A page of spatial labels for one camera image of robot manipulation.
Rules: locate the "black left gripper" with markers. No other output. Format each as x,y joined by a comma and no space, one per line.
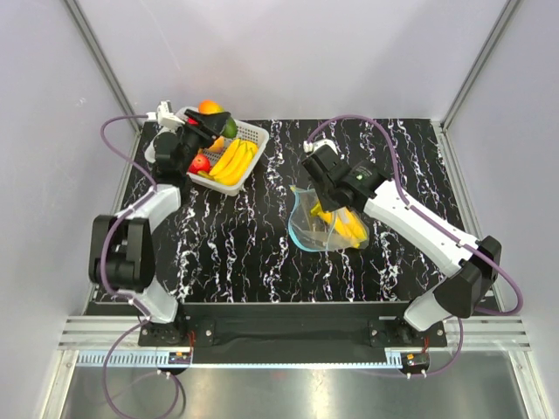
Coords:
213,121

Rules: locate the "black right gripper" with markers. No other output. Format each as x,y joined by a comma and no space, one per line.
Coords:
326,204

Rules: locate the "orange green mango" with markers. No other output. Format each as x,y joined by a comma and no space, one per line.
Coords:
217,118

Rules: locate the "yellow banana bunch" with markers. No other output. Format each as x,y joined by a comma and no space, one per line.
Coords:
234,162
343,228

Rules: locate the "clear zip top bag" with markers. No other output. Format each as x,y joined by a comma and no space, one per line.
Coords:
313,229

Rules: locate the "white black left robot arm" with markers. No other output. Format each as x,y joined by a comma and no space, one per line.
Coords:
122,256

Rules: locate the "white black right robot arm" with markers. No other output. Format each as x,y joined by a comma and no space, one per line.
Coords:
469,264

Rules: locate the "small orange mango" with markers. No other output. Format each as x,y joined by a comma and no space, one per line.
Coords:
217,146

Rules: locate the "white perforated plastic basket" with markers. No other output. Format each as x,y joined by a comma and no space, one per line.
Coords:
246,131

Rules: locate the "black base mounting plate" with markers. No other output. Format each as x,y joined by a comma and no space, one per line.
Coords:
378,324

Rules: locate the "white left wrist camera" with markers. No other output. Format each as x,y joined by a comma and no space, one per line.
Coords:
164,116

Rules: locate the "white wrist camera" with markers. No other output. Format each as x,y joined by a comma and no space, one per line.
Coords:
310,147
164,116

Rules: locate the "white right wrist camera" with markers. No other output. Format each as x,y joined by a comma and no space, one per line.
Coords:
310,147

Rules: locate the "aluminium frame rail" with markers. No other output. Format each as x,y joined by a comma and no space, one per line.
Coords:
119,342

